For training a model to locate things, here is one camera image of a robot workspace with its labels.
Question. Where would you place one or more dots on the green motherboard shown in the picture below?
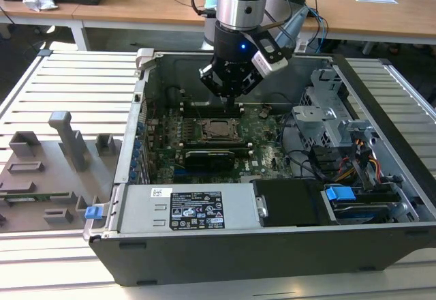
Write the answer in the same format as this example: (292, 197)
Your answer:
(265, 157)

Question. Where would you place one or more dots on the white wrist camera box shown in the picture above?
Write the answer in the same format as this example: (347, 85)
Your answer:
(269, 64)

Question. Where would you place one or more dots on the wooden desk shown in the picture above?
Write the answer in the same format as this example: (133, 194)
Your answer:
(34, 15)
(143, 7)

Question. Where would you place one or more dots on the black RAM slot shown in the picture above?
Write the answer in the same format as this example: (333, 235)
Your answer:
(211, 115)
(207, 104)
(211, 107)
(211, 111)

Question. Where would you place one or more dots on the blue case latch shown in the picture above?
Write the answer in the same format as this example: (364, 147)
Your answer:
(93, 213)

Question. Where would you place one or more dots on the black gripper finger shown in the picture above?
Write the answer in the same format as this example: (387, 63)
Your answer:
(208, 76)
(253, 80)

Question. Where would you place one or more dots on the pale blue teach pendant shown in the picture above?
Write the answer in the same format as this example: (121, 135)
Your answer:
(294, 24)

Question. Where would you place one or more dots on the crumpled white paper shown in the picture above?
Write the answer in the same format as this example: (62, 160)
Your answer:
(39, 2)

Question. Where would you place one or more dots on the hard disk in blue carrier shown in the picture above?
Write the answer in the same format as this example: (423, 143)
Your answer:
(339, 196)

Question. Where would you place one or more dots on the CPU socket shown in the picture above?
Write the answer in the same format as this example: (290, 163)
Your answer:
(205, 138)

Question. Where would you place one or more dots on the black open PC case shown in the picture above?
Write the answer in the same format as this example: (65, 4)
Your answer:
(204, 255)

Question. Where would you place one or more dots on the round coin battery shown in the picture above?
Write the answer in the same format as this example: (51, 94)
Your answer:
(264, 113)

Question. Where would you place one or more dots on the grey parts rack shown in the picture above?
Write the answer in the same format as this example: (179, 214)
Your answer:
(85, 184)

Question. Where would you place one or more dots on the white plug block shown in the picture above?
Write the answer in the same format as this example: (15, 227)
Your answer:
(301, 45)

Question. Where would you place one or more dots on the metal drive cage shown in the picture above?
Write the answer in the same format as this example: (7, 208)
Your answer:
(313, 122)

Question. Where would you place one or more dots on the silver square CPU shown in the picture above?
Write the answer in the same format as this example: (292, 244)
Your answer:
(221, 129)

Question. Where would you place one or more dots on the grey power supply unit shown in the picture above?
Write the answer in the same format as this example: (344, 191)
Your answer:
(143, 208)

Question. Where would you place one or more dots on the black plastic shroud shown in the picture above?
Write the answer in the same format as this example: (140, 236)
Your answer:
(289, 201)

